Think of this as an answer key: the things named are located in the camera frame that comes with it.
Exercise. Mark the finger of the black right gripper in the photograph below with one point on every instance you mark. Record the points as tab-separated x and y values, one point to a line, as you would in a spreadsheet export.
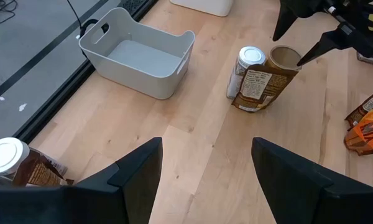
329	42
287	15

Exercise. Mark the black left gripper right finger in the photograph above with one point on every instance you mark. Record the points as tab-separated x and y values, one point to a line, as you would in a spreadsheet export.
314	202

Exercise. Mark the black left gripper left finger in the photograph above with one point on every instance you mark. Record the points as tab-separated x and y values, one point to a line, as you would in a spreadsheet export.
96	202

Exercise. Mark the cardboard spice canister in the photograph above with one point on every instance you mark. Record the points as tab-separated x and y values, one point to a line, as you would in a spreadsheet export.
284	57

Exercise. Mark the white plastic storage bin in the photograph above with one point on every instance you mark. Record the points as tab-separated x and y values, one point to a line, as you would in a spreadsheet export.
202	7
143	59

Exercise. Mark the large white floor scrap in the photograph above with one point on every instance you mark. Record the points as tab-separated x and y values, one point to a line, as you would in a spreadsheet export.
22	107

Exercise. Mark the black computer case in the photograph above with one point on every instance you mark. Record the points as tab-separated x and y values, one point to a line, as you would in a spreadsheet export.
133	4

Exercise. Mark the black aluminium table frame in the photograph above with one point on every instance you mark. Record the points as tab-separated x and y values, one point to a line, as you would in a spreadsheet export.
59	100

